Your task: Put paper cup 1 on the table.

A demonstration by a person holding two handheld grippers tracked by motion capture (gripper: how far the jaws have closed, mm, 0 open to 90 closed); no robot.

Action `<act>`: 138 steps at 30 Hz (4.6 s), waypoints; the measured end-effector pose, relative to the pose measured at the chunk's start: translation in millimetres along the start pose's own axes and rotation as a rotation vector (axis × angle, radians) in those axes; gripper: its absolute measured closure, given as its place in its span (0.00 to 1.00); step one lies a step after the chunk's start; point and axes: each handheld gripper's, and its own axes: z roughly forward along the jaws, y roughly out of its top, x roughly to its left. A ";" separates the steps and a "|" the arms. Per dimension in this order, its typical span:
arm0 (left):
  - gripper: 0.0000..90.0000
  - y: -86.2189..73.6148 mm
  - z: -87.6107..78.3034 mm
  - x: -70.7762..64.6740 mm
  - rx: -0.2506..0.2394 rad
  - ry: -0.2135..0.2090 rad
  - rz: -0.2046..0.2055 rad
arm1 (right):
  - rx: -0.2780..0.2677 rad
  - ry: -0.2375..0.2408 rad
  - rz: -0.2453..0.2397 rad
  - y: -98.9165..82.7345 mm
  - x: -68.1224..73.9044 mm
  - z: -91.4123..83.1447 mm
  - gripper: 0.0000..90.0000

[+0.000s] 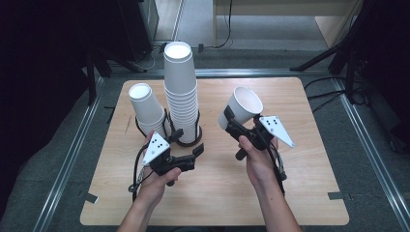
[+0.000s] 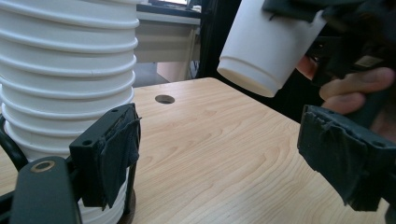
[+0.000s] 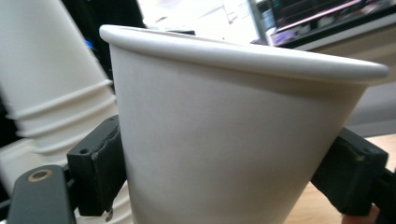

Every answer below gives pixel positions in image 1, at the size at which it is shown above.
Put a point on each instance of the white paper cup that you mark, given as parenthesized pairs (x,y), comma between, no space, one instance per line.
(245,104)

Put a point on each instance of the beige desk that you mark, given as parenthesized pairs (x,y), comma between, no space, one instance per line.
(274,8)

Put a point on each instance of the dark curtain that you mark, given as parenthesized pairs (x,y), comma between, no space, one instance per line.
(38,80)

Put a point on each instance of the short stack of white cups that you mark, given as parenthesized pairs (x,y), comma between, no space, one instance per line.
(146,106)

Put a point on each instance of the dark computer tower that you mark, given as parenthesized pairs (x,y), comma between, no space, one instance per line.
(135,29)

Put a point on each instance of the black floor tape mark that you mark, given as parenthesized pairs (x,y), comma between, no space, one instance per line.
(111,114)

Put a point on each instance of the black round table grommet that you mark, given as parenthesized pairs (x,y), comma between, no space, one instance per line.
(246,92)

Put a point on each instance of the black double cup holder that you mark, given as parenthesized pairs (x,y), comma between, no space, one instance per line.
(193,141)

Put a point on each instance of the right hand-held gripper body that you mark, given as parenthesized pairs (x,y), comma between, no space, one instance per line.
(274,127)

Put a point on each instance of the black metal stand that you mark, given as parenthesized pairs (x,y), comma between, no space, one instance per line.
(91,80)

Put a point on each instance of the black tripod stand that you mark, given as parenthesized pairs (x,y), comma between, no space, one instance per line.
(317,58)

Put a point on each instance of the grey tape strip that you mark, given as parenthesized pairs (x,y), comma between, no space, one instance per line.
(335,195)
(91,197)

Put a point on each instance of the aluminium frame rail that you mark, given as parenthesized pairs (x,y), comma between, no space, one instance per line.
(257,72)
(370,154)
(69,161)

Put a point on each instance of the tall stack of white cups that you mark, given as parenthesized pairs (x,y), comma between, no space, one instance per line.
(180,83)

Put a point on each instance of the person's right hand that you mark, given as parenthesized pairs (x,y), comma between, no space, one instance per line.
(261,167)

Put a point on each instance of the person's left hand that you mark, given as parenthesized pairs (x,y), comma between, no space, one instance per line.
(154,190)

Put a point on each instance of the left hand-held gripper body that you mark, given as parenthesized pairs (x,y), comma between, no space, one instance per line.
(155,146)

